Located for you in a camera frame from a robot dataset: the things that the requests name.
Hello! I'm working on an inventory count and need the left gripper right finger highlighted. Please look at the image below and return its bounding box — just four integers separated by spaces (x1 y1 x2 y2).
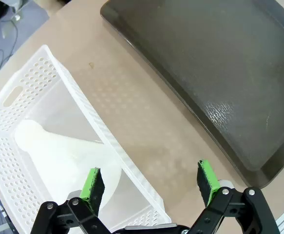
187 159 280 234

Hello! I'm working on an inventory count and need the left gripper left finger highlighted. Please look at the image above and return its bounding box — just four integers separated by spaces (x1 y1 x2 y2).
29 167 113 234

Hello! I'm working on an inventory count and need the dark brown plastic tray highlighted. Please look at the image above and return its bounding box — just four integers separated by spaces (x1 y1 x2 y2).
99 0 284 188

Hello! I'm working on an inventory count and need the white perforated plastic basket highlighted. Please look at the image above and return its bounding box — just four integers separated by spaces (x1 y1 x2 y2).
0 44 172 234

